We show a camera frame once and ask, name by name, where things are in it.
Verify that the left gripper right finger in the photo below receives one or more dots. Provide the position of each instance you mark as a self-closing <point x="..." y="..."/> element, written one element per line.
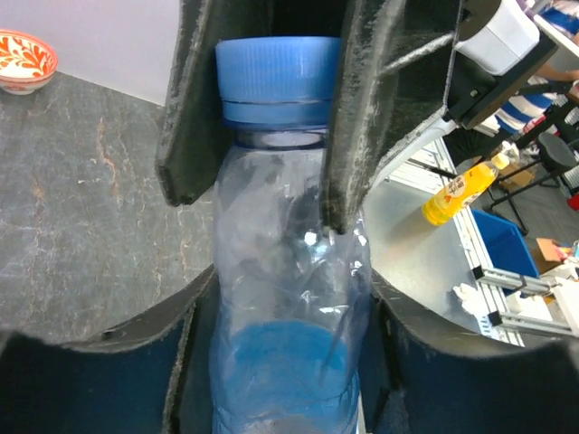
<point x="420" y="373"/>

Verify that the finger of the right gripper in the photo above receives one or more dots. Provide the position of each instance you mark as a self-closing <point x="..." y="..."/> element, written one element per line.
<point x="194" y="141"/>

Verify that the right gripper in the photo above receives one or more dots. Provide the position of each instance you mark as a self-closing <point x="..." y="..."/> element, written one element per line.
<point x="392" y="81"/>

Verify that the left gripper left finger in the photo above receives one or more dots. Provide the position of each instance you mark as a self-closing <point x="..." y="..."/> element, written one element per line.
<point x="149" y="374"/>

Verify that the blue bottle cap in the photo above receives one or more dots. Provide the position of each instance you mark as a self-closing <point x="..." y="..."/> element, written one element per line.
<point x="277" y="69"/>

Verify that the blue label plastic bottle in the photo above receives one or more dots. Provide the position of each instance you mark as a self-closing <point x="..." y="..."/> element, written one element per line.
<point x="294" y="297"/>

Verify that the orange juice bottle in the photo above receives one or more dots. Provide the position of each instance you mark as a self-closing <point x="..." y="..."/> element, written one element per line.
<point x="463" y="190"/>

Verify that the person in striped shirt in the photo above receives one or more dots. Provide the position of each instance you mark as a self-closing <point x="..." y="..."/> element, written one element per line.
<point x="464" y="144"/>

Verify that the blue storage bin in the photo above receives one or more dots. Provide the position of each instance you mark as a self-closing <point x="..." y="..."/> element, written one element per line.
<point x="511" y="261"/>

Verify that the orange white floral bowl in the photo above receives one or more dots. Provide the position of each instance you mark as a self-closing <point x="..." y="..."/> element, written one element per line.
<point x="27" y="63"/>

